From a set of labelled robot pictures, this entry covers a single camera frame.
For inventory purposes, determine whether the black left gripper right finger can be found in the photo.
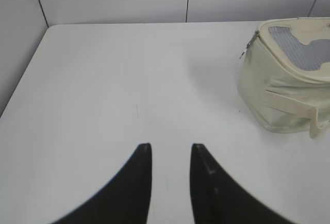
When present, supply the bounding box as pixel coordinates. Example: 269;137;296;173
190;143;273;223

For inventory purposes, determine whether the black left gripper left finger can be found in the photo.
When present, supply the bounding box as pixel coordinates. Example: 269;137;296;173
55;143;152;223

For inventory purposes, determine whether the cream canvas zipper bag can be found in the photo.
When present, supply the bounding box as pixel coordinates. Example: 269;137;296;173
238;17;329;138

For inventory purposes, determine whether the silver zipper pull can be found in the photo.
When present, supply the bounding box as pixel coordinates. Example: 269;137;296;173
239;30;259;59

